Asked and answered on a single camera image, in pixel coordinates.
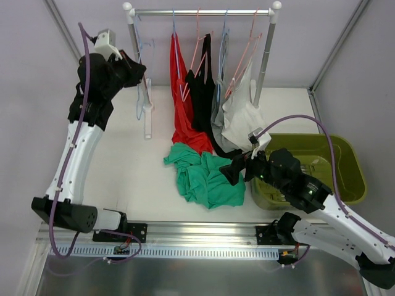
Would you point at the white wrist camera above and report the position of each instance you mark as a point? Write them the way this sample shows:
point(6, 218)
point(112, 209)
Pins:
point(105, 44)
point(259, 141)

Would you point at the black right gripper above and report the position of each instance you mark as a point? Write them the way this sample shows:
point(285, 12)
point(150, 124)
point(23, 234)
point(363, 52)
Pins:
point(247, 166)

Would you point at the grey tank top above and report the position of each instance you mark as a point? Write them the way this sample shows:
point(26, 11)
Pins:
point(222, 146)

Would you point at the white slotted cable duct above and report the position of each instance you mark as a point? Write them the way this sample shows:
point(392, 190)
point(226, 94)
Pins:
point(111, 251)

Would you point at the black tank top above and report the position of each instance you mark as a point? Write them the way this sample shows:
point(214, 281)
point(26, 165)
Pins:
point(201, 89)

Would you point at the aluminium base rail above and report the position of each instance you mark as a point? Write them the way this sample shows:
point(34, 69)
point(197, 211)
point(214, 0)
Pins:
point(172, 233)

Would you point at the white tank top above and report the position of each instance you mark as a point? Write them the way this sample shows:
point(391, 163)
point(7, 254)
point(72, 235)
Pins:
point(241, 117)

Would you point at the olive green plastic basket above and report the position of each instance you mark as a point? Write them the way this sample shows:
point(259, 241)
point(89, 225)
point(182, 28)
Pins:
point(313, 152)

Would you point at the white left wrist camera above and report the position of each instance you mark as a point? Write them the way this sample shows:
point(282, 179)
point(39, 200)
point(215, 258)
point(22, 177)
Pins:
point(105, 44)

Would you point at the aluminium corner frame post left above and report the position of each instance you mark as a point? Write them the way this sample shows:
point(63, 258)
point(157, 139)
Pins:
point(63, 29)

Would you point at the aluminium corner frame post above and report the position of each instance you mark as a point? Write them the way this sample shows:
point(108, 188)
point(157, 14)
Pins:
point(63, 29)
point(342, 38)

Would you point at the green tank top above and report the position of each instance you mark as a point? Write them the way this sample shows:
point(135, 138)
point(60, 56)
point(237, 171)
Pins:
point(200, 181)

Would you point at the blue hanger under grey top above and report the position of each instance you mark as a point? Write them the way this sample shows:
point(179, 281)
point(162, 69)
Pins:
point(222, 56)

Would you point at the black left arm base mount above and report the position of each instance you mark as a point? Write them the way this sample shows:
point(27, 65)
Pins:
point(139, 230)

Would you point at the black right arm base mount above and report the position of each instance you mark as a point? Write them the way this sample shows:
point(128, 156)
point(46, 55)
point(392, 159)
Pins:
point(267, 235)

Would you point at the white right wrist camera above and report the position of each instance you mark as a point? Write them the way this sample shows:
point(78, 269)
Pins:
point(259, 141)

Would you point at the aluminium corner frame post right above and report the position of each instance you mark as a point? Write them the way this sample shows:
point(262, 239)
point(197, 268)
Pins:
point(342, 38)

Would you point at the pink hanger under white top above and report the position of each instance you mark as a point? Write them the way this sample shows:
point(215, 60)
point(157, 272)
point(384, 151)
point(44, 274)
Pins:
point(249, 50)

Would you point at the red tank top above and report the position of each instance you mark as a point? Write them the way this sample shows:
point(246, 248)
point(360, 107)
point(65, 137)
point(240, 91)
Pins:
point(183, 114)

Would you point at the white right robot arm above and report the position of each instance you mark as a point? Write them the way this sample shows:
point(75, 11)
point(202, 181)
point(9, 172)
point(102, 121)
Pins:
point(356, 241)

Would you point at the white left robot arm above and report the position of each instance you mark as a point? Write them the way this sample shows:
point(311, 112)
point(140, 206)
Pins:
point(62, 205)

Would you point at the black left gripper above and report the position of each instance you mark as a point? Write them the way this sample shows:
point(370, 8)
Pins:
point(125, 70)

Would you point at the blue hanger under red top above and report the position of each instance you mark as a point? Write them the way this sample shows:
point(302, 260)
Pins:
point(176, 48)

